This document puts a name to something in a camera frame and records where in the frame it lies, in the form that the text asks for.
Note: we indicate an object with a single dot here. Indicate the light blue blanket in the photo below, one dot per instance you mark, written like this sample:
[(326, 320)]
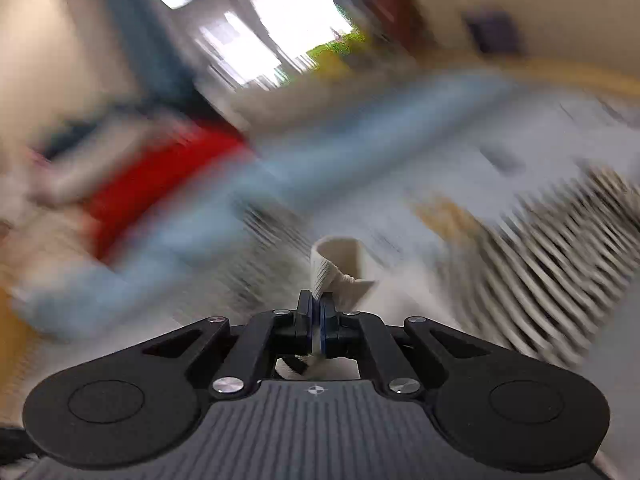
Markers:
[(320, 135)]

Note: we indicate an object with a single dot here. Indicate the black white striped garment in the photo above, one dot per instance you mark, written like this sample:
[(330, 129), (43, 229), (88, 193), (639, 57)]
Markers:
[(340, 260)]

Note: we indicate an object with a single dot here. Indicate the wooden bed frame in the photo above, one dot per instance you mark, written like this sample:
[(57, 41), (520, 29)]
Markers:
[(560, 69)]

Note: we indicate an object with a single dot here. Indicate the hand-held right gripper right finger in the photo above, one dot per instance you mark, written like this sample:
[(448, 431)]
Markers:
[(328, 318)]

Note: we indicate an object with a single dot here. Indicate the red cloth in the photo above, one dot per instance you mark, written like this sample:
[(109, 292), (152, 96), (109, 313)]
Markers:
[(165, 180)]

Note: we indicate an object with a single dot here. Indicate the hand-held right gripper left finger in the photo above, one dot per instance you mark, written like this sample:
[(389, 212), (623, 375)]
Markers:
[(305, 316)]

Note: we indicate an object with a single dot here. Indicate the printed bed sheet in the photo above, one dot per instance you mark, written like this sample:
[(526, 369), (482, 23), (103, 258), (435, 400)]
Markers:
[(540, 130)]

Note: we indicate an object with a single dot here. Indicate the purple box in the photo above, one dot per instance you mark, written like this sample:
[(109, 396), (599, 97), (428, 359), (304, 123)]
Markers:
[(492, 30)]

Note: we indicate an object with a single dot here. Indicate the window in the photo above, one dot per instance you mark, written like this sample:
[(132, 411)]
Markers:
[(280, 20)]

